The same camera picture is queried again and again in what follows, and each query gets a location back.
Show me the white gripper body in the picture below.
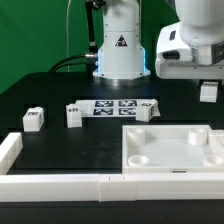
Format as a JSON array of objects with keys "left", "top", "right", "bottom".
[{"left": 155, "top": 23, "right": 224, "bottom": 80}]

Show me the white square tabletop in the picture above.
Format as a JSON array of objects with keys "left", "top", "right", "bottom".
[{"left": 122, "top": 125, "right": 224, "bottom": 174}]

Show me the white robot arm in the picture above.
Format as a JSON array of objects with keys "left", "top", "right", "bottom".
[{"left": 85, "top": 0, "right": 224, "bottom": 86}]

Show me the white U-shaped obstacle fence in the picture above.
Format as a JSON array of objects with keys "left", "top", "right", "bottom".
[{"left": 0, "top": 133, "right": 224, "bottom": 202}]

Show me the black cable bundle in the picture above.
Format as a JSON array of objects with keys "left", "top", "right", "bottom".
[{"left": 48, "top": 54, "right": 98, "bottom": 73}]

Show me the white fiducial marker base plate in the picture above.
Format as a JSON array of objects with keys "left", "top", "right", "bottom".
[{"left": 76, "top": 99, "right": 160, "bottom": 117}]

